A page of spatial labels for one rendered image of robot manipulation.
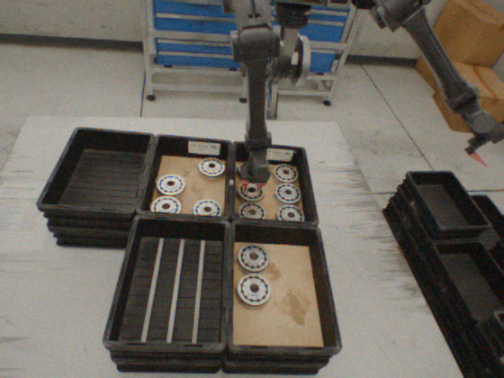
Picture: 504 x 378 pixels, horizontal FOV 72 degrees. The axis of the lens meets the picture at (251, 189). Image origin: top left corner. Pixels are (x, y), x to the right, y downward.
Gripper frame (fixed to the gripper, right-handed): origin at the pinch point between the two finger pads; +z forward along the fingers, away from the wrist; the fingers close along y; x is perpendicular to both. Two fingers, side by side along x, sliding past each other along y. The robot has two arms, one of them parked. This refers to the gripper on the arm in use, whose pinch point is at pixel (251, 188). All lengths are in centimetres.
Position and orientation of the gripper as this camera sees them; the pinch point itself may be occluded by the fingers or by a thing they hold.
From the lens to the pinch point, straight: 130.6
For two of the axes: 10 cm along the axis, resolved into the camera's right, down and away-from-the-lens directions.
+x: -1.4, -7.5, 6.5
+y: 9.8, -0.2, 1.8
